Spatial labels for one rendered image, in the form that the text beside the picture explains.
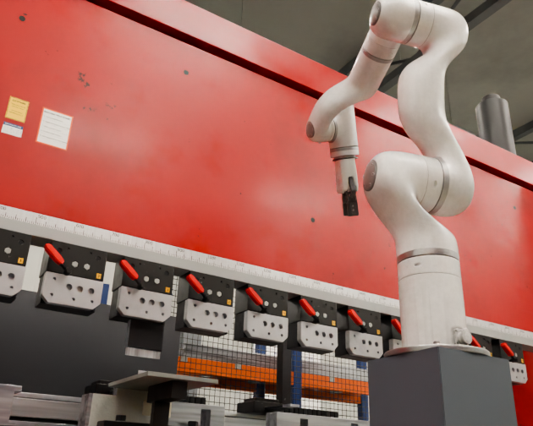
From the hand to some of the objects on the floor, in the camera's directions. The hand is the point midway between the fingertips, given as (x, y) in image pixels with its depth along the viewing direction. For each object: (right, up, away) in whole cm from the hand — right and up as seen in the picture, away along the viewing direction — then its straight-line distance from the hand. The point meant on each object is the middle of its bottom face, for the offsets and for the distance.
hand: (350, 210), depth 175 cm
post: (-21, -187, +46) cm, 194 cm away
